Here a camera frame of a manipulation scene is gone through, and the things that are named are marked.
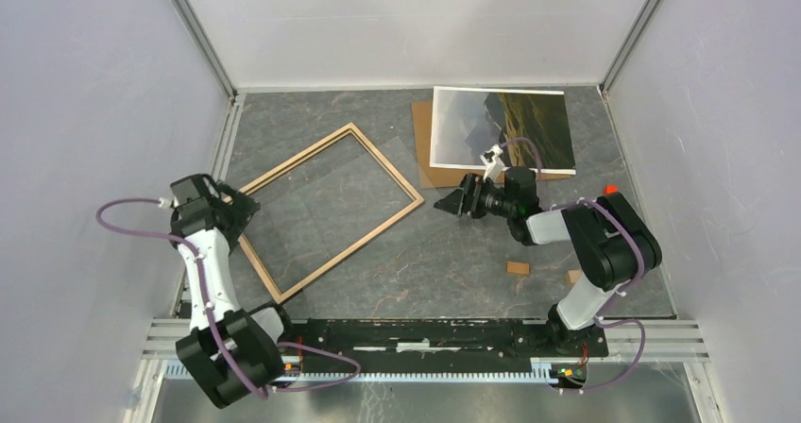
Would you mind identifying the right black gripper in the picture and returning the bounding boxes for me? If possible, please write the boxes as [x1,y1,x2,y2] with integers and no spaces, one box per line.
[434,172,516,219]

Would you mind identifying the landscape photo print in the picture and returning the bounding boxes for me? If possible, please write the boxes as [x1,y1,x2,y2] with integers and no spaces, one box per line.
[429,86,576,176]

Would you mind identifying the wooden picture frame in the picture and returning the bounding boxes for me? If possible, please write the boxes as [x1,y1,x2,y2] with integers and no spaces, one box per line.
[227,123,424,307]

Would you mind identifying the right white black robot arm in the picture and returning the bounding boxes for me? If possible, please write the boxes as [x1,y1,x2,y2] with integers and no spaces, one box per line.
[434,167,662,355]

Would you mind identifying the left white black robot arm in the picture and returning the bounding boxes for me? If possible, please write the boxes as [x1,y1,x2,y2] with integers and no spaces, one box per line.
[170,174,297,409]

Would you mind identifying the brown cardboard backing board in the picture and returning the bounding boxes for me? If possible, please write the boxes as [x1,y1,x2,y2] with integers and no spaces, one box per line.
[412,100,568,188]

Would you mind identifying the flat wooden block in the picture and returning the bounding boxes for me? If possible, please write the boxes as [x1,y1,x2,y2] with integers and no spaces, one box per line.
[505,262,530,277]

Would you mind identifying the small wooden cube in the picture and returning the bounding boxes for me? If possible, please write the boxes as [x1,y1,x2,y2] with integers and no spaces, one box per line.
[565,270,583,286]

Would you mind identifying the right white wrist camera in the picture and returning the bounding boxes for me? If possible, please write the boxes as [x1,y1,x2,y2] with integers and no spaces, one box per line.
[480,144,505,182]

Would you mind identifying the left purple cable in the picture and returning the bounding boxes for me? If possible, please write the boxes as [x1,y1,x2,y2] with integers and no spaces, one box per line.
[94,197,363,402]

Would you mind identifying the purple cable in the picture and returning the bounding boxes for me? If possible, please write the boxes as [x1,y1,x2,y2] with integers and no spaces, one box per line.
[94,197,363,402]
[497,136,648,397]

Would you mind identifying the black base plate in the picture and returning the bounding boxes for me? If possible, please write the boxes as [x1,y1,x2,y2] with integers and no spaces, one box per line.
[283,318,609,375]

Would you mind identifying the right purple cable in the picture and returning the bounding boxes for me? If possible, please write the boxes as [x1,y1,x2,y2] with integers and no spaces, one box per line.
[497,136,648,397]

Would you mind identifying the aluminium rail frame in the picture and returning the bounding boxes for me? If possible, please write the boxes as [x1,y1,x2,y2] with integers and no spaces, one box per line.
[151,124,724,422]

